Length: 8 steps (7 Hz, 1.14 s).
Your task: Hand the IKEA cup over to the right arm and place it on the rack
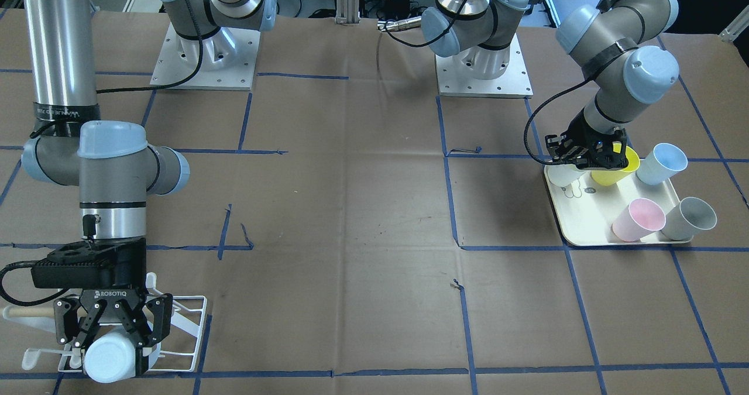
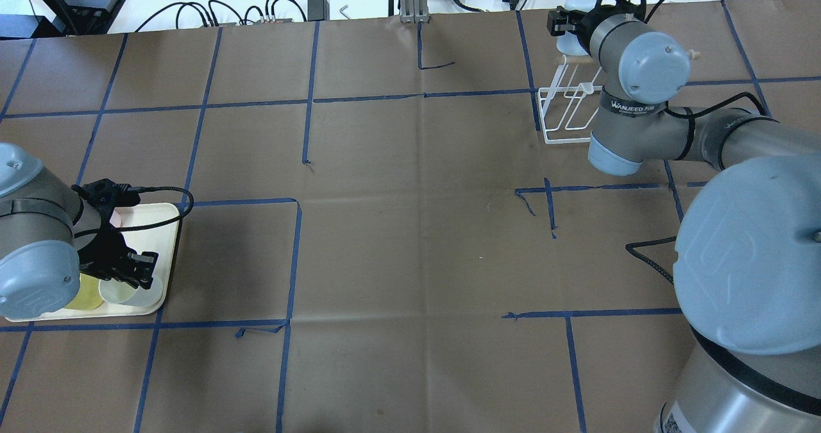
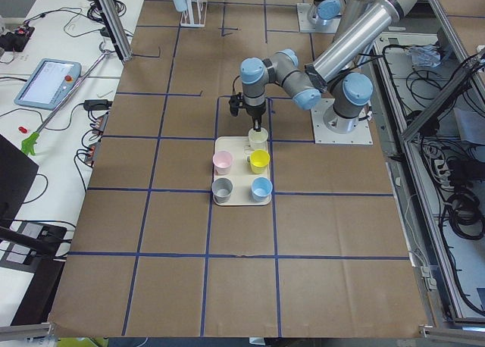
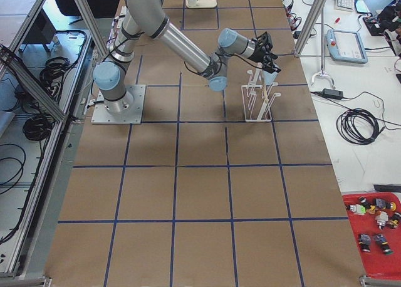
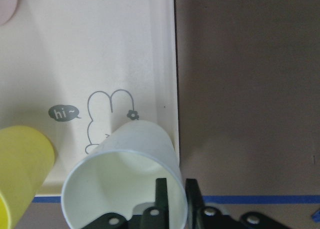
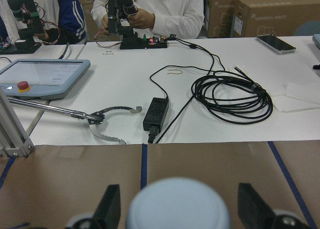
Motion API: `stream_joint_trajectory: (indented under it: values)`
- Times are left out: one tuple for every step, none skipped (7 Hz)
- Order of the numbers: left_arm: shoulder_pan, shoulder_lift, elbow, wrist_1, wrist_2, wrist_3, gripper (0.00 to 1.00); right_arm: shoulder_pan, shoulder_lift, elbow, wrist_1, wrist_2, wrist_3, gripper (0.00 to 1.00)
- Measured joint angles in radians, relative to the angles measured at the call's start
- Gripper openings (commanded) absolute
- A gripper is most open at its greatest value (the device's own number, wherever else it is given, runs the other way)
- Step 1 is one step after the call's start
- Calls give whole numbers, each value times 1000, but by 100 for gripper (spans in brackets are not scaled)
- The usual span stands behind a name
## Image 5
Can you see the cream plastic tray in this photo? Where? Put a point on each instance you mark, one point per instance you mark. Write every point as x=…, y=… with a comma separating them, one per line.
x=76, y=70

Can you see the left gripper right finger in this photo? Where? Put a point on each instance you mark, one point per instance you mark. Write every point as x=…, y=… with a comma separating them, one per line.
x=201, y=215

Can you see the white plastic cup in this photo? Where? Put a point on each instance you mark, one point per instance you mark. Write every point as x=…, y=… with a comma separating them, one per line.
x=120, y=174

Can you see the yellow plastic cup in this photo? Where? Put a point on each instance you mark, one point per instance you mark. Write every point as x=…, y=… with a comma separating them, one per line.
x=26, y=158

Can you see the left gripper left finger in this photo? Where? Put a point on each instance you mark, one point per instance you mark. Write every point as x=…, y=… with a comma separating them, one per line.
x=155, y=216

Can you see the pink plastic cup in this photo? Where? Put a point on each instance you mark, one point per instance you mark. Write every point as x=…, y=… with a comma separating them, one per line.
x=7, y=10

